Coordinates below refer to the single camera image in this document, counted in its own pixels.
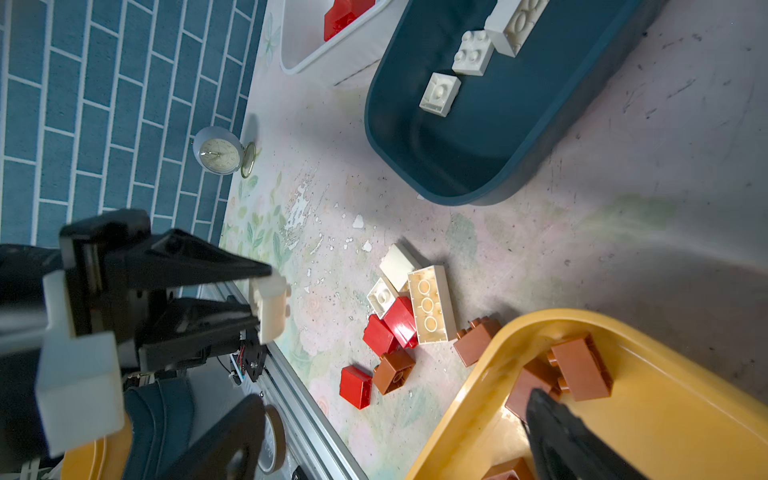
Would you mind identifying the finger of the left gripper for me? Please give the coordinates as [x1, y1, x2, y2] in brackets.
[136, 298, 258, 371]
[102, 229, 273, 292]

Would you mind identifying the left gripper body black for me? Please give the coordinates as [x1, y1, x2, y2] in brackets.
[1, 209, 150, 456]

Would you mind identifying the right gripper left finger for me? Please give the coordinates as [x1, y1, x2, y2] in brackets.
[159, 394, 265, 479]

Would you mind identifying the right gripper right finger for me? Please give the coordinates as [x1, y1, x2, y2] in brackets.
[526, 389, 644, 479]

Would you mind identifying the brown lego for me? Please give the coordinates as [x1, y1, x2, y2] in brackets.
[504, 358, 561, 422]

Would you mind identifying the cream lego brick bottom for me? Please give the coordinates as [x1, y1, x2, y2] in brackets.
[248, 270, 291, 345]

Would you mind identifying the red lego brick bottom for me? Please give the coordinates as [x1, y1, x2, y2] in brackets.
[339, 365, 373, 410]

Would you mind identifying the brown lego brick cluster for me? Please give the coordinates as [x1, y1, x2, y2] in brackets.
[373, 349, 416, 395]

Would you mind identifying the red lego cluster brick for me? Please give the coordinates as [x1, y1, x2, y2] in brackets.
[362, 296, 418, 357]

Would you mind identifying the cream long lego brick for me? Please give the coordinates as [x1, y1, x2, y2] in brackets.
[408, 265, 456, 344]

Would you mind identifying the white square lego brick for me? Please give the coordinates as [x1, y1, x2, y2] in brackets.
[379, 244, 422, 293]

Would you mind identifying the small white lego brick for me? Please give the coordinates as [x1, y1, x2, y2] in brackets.
[419, 72, 461, 117]

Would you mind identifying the small white lego single stud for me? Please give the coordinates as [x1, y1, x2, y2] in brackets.
[452, 30, 494, 76]

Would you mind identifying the long white lego brick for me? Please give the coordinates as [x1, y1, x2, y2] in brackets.
[484, 0, 549, 58]

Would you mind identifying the yellow plastic bin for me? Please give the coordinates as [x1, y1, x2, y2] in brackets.
[409, 309, 767, 479]

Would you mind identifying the white dome timer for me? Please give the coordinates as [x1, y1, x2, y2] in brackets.
[193, 126, 257, 178]

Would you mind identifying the white plastic bin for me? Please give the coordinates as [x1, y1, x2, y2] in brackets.
[280, 1, 408, 86]

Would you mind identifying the teal plastic bin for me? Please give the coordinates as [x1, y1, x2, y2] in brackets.
[364, 1, 663, 206]

